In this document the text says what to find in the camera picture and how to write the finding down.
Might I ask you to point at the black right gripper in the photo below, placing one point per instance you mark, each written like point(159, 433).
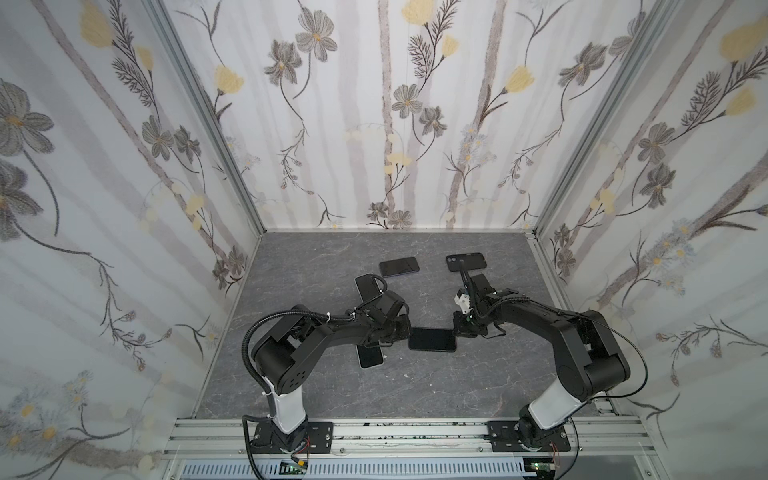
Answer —
point(468, 282)

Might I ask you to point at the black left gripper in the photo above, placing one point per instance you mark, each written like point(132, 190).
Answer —
point(406, 330)

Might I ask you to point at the purple cased phone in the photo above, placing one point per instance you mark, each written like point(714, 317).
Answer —
point(371, 357)
point(432, 339)

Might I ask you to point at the light blue phone case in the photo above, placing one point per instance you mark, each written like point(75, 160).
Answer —
point(366, 285)

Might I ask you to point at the blue phone black screen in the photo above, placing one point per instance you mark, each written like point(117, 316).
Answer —
point(366, 285)

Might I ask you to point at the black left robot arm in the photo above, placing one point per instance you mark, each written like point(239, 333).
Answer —
point(280, 350)

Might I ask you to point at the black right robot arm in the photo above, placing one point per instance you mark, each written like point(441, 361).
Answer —
point(587, 357)

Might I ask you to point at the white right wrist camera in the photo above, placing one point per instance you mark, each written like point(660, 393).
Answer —
point(464, 302)

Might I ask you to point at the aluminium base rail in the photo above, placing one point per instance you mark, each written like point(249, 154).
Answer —
point(607, 445)

